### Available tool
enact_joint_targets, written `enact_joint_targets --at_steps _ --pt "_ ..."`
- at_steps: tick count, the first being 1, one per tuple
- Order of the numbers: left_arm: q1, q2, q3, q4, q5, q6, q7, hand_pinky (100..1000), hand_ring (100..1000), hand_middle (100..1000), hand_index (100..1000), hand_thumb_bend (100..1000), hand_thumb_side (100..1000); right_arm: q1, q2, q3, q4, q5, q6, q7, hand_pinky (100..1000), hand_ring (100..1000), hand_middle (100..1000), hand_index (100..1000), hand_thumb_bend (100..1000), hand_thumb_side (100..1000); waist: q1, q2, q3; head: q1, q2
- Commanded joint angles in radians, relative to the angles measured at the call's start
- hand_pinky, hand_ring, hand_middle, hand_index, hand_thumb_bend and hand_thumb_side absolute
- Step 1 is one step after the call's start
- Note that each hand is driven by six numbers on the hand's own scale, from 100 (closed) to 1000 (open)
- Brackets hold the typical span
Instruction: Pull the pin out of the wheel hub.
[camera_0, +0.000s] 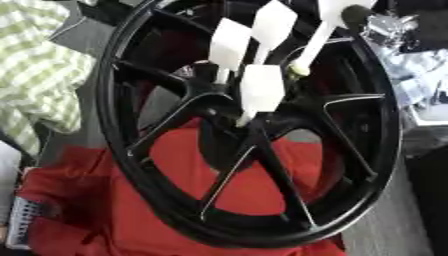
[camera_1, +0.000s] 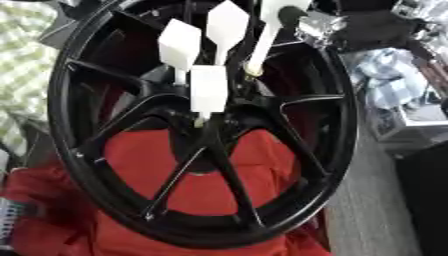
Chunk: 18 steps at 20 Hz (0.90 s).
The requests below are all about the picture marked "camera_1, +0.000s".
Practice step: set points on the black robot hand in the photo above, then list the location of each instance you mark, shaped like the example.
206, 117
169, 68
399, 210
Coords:
290, 14

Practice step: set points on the white pin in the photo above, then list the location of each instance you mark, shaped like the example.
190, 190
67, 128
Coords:
179, 46
208, 90
226, 25
268, 33

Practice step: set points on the black spoked wheel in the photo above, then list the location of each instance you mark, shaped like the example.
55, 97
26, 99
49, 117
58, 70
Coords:
81, 100

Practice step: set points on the blue white checked cloth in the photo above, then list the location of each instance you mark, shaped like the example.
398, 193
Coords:
389, 78

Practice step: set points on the white open box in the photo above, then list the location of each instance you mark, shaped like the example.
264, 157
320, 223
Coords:
411, 125

